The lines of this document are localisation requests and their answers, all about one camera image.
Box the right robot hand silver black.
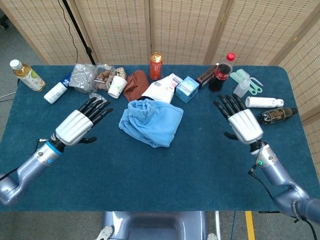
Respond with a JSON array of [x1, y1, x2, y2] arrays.
[[213, 93, 265, 146]]

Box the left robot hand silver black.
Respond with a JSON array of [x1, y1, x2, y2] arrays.
[[54, 97, 115, 147]]

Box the light blue fleece pants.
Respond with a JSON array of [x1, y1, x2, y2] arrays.
[[118, 98, 185, 149]]

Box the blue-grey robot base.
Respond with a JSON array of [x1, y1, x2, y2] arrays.
[[101, 211, 208, 240]]

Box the white spray bottle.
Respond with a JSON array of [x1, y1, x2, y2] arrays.
[[244, 96, 285, 109]]

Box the dark drink bottle black cap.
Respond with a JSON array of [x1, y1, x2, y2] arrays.
[[257, 106, 299, 125]]

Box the translucent squeeze wash bottle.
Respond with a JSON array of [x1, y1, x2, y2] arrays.
[[233, 76, 264, 99]]

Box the white bottle blue cap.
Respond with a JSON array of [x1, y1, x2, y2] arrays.
[[43, 73, 73, 105]]

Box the crumpled clear plastic cup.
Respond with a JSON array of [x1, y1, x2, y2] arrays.
[[89, 91, 106, 101]]

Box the crumpled clear plastic bag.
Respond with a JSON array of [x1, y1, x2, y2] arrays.
[[68, 63, 98, 95]]

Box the cola bottle red cap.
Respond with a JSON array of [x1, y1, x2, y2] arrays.
[[208, 51, 237, 93]]

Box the clear plastic snack box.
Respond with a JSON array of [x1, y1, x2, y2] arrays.
[[93, 63, 116, 92]]

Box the white paper cup green print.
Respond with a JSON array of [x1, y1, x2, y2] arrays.
[[107, 75, 129, 100]]

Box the dark brown box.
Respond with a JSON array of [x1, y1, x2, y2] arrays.
[[195, 64, 220, 90]]

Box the green tea bottle white cap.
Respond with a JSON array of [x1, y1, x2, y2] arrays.
[[9, 59, 47, 93]]

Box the light blue cardboard box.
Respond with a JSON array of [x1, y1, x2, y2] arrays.
[[175, 76, 200, 104]]

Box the brown white wrapped snack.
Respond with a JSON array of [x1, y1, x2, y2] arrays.
[[115, 66, 128, 80]]

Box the brown crumpled cloth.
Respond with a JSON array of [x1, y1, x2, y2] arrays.
[[123, 69, 150, 103]]

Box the dark teal table mat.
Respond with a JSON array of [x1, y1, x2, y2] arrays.
[[0, 64, 320, 213]]

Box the white plastic pouch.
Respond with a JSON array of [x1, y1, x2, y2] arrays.
[[141, 72, 184, 105]]

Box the black tripod stand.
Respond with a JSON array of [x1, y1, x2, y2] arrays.
[[61, 0, 97, 66]]

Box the white table leg pole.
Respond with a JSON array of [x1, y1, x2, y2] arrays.
[[214, 211, 222, 238]]

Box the orange drink can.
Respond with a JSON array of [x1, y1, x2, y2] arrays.
[[149, 51, 164, 81]]

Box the bamboo folding screen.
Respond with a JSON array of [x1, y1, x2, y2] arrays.
[[0, 0, 320, 156]]

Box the mint green looped plastic handles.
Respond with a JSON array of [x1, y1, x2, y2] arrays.
[[247, 79, 264, 95]]

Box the white floor cable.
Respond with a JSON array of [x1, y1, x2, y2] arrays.
[[0, 91, 16, 102]]

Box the black hanging cable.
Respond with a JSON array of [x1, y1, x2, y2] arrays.
[[57, 0, 79, 65]]

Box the thin blue cable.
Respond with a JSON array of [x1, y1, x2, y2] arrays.
[[230, 211, 238, 240]]

